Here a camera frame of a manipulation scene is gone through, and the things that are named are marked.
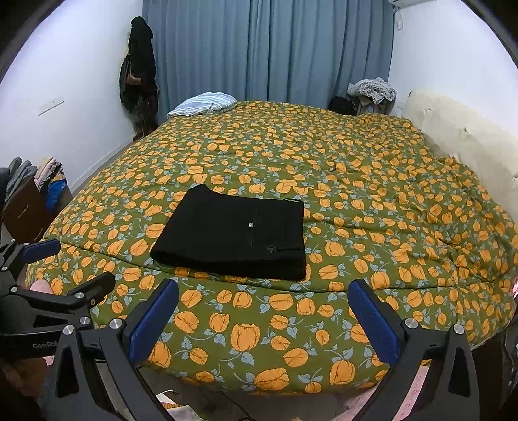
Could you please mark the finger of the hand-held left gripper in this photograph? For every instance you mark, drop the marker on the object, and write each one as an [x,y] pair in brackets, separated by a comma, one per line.
[40,249]
[99,283]

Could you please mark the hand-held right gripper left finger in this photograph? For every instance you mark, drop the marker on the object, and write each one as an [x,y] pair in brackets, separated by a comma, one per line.
[153,319]

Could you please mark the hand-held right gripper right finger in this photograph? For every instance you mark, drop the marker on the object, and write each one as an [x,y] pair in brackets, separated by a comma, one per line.
[374,324]

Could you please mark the black pants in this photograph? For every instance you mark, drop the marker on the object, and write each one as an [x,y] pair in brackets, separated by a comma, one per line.
[234,234]

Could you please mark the person's left hand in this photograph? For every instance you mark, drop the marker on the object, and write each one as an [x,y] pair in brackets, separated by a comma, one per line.
[22,378]

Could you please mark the brown wooden cabinet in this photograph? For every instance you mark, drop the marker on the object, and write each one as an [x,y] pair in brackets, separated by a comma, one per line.
[24,210]

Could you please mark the blue clothing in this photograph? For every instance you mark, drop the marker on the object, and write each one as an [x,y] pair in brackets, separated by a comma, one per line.
[56,194]

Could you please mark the grey clothing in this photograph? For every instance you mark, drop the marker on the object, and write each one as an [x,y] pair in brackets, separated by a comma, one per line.
[18,176]

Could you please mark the pink floor mat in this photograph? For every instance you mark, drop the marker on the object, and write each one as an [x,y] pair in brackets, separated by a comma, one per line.
[413,394]

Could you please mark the pink clothing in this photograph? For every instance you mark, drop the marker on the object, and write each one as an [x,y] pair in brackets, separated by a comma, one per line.
[47,168]

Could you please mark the white paper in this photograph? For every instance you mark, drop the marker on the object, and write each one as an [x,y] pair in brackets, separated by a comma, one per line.
[176,409]

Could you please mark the green floral blanket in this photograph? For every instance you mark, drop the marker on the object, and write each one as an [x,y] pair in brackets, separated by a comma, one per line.
[364,182]

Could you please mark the dark hanging clothes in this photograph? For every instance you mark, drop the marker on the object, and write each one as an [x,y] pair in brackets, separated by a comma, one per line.
[139,73]

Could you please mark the light blue striped cloth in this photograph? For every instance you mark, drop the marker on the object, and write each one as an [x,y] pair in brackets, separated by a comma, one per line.
[202,103]

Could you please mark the cream padded headboard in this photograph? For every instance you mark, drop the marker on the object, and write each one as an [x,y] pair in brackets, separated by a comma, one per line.
[461,133]

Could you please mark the black bag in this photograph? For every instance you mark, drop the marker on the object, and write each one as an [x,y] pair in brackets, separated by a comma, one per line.
[343,106]

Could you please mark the checkered cloth pile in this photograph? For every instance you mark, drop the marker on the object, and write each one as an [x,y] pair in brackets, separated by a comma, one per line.
[372,89]

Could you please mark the blue curtain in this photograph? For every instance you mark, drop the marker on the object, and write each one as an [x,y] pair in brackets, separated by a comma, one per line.
[267,48]

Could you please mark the white wall plate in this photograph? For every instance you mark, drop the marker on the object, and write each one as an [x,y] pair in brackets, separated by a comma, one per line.
[50,106]

